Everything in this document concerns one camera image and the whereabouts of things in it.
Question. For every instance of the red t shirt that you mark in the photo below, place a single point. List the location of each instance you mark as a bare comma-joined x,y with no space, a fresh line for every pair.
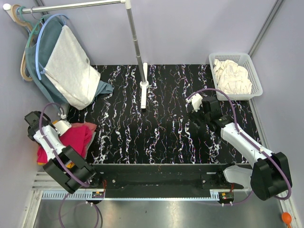
66,138

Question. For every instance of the orange ball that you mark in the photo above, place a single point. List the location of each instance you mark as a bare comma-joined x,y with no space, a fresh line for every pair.
287,219

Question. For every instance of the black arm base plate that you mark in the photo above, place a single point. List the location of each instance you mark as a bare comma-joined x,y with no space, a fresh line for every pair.
163,181

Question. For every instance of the green hanger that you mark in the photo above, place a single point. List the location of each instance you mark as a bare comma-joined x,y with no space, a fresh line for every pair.
31,28

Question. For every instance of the aluminium frame rail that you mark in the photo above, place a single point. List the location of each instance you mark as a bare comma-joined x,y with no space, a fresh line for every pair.
157,200

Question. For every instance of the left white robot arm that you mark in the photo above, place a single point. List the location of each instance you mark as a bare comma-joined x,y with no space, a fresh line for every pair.
64,164

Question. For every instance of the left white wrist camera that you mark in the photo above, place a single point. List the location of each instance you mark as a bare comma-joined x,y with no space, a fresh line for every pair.
66,125

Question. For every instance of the cream white t shirt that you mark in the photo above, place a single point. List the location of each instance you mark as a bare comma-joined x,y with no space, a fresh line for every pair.
231,78

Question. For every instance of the blue grey hanging shirt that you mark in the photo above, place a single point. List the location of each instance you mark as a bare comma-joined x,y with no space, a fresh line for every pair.
47,88

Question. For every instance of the metal clothes rack stand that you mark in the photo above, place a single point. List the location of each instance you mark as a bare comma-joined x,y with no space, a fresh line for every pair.
143,66

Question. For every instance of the white plastic basket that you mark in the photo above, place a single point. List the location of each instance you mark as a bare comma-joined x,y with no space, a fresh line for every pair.
242,59

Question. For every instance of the yellow folded t shirt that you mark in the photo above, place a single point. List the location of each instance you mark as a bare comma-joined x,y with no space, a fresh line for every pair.
52,133

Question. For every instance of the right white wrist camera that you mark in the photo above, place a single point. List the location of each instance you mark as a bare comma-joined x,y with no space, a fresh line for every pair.
195,101

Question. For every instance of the pink folded t shirt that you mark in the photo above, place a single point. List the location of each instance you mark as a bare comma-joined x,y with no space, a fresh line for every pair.
82,137

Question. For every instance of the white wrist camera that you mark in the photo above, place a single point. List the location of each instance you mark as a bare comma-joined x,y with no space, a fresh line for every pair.
195,101
66,125

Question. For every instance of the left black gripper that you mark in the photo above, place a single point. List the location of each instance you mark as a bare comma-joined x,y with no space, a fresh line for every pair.
31,118

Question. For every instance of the white hanging towel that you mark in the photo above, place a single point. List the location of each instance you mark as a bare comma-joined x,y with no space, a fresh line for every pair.
69,70

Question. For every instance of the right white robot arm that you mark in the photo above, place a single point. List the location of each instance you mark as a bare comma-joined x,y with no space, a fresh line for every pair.
269,175

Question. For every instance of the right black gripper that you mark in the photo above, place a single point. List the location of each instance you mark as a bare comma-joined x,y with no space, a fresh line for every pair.
198,118

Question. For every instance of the light blue hanger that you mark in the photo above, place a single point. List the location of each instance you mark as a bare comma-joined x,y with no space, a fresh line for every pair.
47,38

